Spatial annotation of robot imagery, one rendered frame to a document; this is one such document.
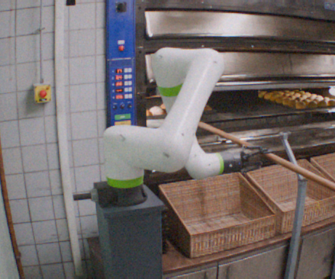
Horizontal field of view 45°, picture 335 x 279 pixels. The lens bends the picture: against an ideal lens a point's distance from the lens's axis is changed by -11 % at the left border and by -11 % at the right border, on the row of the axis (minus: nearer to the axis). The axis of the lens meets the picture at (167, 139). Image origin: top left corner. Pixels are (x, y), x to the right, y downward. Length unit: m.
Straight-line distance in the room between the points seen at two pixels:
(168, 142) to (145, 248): 0.40
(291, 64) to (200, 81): 1.55
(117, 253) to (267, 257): 1.28
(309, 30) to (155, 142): 1.98
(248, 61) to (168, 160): 1.56
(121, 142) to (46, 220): 1.27
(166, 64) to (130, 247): 0.67
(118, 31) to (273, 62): 1.08
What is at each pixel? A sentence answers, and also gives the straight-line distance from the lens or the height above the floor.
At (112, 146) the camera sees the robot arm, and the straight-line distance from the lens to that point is 1.40.
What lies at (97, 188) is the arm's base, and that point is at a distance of 1.45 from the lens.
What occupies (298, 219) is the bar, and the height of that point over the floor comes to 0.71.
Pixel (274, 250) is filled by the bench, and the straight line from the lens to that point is 2.59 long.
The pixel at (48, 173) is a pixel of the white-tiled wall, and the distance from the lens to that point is 2.46.
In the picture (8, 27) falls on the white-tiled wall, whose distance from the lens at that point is 2.33.
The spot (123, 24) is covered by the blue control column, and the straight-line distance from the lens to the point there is 2.39.
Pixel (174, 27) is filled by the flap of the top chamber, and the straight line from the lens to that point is 2.52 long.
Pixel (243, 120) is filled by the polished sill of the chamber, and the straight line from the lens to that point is 2.81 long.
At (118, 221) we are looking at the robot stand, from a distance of 1.44.
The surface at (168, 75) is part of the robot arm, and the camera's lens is 1.66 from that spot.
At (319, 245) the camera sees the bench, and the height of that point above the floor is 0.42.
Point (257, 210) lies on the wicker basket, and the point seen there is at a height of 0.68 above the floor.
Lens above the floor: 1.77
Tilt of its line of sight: 15 degrees down
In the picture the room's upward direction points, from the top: 1 degrees counter-clockwise
